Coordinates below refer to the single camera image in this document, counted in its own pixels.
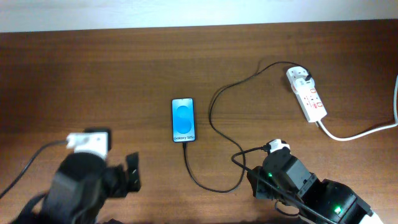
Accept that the blue screen smartphone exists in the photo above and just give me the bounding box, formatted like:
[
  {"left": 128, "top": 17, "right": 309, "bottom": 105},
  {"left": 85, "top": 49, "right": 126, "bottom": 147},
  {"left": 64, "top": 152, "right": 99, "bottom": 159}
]
[{"left": 172, "top": 98, "right": 196, "bottom": 142}]

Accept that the black charging cable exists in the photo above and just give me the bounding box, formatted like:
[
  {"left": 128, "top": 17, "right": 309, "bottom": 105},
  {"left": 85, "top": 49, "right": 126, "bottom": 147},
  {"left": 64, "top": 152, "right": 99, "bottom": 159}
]
[{"left": 182, "top": 61, "right": 313, "bottom": 194}]

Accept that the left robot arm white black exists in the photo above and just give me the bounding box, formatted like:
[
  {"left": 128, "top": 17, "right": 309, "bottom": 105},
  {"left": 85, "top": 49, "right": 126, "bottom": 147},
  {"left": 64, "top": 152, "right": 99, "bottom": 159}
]
[{"left": 12, "top": 152, "right": 141, "bottom": 223}]

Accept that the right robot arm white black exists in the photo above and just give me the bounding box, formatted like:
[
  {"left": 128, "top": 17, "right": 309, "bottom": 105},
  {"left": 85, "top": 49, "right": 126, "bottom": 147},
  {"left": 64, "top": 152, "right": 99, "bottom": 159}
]
[{"left": 247, "top": 147, "right": 382, "bottom": 224}]

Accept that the white charger plug adapter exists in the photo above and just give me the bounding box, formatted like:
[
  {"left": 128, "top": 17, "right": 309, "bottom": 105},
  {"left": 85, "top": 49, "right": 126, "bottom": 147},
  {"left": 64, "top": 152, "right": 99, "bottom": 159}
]
[{"left": 292, "top": 78, "right": 315, "bottom": 95}]

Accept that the white power strip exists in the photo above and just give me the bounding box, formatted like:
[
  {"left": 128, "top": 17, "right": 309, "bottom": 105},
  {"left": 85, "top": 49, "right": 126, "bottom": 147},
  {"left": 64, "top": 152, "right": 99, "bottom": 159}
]
[{"left": 286, "top": 66, "right": 327, "bottom": 123}]

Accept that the white power strip cord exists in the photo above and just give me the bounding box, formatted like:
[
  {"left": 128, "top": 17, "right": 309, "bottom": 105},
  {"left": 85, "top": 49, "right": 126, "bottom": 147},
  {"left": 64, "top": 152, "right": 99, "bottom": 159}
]
[{"left": 315, "top": 74, "right": 398, "bottom": 142}]

